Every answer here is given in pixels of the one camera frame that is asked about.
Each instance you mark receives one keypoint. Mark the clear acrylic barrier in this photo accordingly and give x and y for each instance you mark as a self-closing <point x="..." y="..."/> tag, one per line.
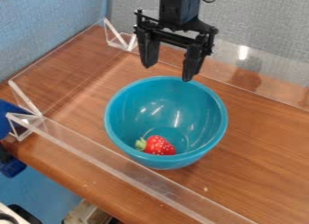
<point x="168" y="191"/>
<point x="56" y="75"/>
<point x="275" y="77"/>

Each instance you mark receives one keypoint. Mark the clear acrylic front barrier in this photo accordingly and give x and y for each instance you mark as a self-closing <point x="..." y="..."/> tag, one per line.
<point x="168" y="191"/>

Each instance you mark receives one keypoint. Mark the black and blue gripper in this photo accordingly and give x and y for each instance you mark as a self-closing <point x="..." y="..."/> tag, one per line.
<point x="176" y="25"/>

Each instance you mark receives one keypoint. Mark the grey white box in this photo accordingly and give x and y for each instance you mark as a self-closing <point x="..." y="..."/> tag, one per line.
<point x="89" y="214"/>

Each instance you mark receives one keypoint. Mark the clear acrylic left barrier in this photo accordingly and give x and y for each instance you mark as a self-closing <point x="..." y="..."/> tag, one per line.
<point x="56" y="75"/>

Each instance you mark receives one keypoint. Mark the blue plastic bowl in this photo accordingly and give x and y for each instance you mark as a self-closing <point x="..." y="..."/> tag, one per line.
<point x="163" y="106"/>

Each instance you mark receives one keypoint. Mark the red toy strawberry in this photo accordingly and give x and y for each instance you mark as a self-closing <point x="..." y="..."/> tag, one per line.
<point x="156" y="145"/>

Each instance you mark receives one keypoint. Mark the white and black object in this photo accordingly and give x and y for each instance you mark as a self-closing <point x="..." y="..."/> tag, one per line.
<point x="13" y="214"/>

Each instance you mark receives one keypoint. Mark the blue clamp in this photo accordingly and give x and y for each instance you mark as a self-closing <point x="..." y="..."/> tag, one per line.
<point x="11" y="165"/>

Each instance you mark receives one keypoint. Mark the clear acrylic back barrier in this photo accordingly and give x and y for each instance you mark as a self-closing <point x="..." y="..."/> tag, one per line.
<point x="275" y="77"/>

